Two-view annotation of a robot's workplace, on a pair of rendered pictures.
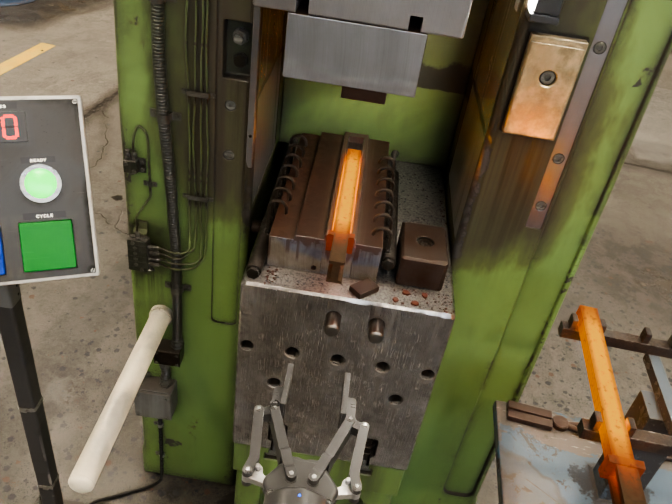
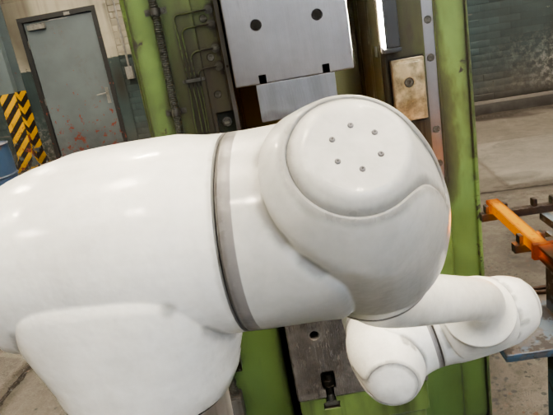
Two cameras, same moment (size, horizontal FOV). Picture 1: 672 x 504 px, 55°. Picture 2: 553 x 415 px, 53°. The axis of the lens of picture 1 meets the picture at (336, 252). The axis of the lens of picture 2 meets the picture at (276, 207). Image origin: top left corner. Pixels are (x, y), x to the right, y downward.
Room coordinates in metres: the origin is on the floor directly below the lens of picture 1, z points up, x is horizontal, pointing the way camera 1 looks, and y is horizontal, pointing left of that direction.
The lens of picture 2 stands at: (-0.50, 0.12, 1.49)
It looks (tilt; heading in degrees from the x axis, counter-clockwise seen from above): 18 degrees down; 0
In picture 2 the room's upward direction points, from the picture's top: 10 degrees counter-clockwise
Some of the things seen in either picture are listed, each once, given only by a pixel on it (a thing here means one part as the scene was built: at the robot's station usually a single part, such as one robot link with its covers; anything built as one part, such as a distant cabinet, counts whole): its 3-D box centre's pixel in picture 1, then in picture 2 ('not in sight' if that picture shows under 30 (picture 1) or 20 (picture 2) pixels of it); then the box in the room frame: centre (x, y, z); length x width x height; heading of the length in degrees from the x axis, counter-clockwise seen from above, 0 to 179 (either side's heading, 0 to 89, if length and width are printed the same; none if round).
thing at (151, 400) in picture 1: (156, 396); (230, 407); (1.04, 0.38, 0.36); 0.09 x 0.07 x 0.12; 90
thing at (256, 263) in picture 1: (272, 212); not in sight; (1.07, 0.14, 0.93); 0.40 x 0.03 x 0.03; 0
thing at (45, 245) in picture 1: (48, 245); not in sight; (0.77, 0.44, 1.01); 0.07 x 0.05 x 0.07; 115
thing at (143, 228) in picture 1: (144, 252); not in sight; (1.05, 0.39, 0.80); 0.06 x 0.03 x 0.14; 90
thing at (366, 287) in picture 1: (364, 288); not in sight; (0.89, -0.06, 0.92); 0.04 x 0.03 x 0.01; 134
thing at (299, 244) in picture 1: (335, 194); not in sight; (1.13, 0.02, 0.96); 0.42 x 0.20 x 0.09; 0
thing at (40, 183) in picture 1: (40, 183); not in sight; (0.81, 0.46, 1.09); 0.05 x 0.03 x 0.04; 90
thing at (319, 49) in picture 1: (361, 15); (291, 89); (1.13, 0.02, 1.32); 0.42 x 0.20 x 0.10; 0
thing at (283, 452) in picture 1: (281, 446); not in sight; (0.48, 0.03, 1.00); 0.11 x 0.01 x 0.04; 21
